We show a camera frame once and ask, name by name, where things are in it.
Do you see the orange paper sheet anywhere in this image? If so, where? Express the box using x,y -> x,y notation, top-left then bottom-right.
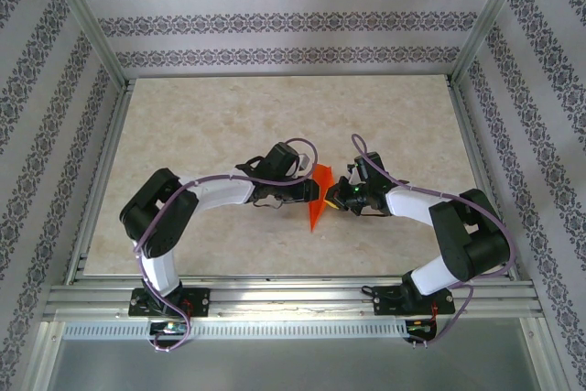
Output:
306,164 -> 336,233

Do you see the small green circuit board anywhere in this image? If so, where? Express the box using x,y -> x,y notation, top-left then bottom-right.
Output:
149,320 -> 190,335
405,317 -> 439,335

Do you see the grey metal panel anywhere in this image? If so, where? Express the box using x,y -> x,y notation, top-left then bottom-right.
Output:
27,317 -> 558,391

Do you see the thin black right gripper cable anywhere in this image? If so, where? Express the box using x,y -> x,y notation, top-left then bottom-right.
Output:
354,205 -> 390,219

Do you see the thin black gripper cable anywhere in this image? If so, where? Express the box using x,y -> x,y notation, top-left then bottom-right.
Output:
251,193 -> 285,210
354,205 -> 390,219

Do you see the thin black left gripper cable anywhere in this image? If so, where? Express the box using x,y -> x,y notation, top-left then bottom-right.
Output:
251,193 -> 285,210

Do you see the aluminium mounting rail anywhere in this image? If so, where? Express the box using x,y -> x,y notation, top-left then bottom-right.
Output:
43,274 -> 546,320

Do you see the aluminium table side rail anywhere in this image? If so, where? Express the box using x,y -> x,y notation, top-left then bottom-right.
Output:
446,79 -> 523,282
63,79 -> 136,286

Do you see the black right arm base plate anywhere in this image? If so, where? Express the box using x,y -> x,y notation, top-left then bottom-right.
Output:
373,285 -> 455,318

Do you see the slotted grey cable duct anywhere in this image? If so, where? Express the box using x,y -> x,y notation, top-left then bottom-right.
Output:
61,320 -> 409,341

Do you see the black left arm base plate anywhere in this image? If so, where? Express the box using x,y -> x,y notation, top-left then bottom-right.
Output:
128,288 -> 211,318

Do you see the aluminium frame post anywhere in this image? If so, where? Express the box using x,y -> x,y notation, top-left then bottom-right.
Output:
446,0 -> 537,88
38,0 -> 135,90

